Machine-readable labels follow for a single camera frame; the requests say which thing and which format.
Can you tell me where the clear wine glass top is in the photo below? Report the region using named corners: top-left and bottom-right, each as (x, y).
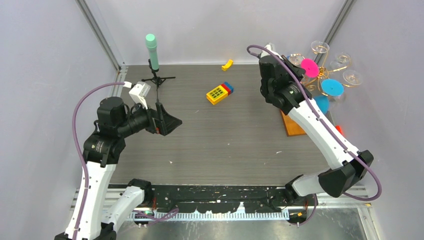
top-left (310, 40), bottom-right (330, 65)

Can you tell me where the yellow toy calculator block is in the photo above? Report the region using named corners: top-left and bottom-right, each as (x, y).
top-left (206, 84), bottom-right (231, 105)

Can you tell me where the clear wine glass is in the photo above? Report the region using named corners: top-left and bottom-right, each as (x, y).
top-left (330, 52), bottom-right (352, 72)
top-left (310, 40), bottom-right (330, 65)
top-left (287, 53), bottom-right (305, 67)
top-left (342, 69), bottom-right (363, 88)

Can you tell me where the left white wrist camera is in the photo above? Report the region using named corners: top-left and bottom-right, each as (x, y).
top-left (129, 81), bottom-right (151, 110)

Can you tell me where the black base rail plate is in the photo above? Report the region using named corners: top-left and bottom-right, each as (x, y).
top-left (145, 184), bottom-right (299, 215)

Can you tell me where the blue plastic wine glass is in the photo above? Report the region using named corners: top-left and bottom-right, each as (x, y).
top-left (320, 79), bottom-right (344, 97)

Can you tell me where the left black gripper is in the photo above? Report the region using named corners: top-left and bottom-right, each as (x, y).
top-left (117, 96), bottom-right (182, 138)

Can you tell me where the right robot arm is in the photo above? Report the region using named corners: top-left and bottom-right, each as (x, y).
top-left (258, 54), bottom-right (374, 205)

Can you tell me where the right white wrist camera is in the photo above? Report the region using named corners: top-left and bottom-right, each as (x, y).
top-left (261, 42), bottom-right (278, 57)

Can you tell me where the pink plastic wine glass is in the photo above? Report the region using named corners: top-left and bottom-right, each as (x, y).
top-left (300, 58), bottom-right (320, 78)

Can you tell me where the red object at edge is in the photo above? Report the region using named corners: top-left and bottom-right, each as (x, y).
top-left (335, 125), bottom-right (344, 136)

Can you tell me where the gold wine glass rack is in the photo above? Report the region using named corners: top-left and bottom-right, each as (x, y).
top-left (300, 53), bottom-right (349, 96)

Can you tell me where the wooden rack base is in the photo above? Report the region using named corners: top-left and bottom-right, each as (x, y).
top-left (280, 111), bottom-right (306, 137)

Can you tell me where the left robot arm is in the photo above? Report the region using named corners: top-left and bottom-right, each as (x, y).
top-left (55, 96), bottom-right (183, 240)

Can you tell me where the yellow curved block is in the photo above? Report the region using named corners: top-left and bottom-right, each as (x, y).
top-left (221, 59), bottom-right (234, 72)

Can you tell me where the green microphone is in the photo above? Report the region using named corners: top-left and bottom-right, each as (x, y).
top-left (145, 33), bottom-right (159, 71)

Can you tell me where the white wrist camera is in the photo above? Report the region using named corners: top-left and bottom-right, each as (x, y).
top-left (261, 42), bottom-right (278, 57)
top-left (129, 81), bottom-right (151, 110)

